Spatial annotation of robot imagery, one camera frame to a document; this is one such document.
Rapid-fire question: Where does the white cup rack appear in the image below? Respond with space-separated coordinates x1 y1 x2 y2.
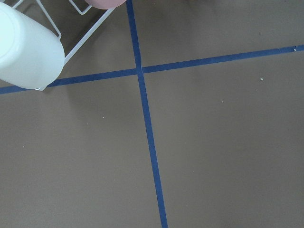
9 0 119 91

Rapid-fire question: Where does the pink cup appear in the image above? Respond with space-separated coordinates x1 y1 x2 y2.
85 0 126 10

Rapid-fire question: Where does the white cup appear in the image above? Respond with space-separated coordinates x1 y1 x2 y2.
0 3 65 90

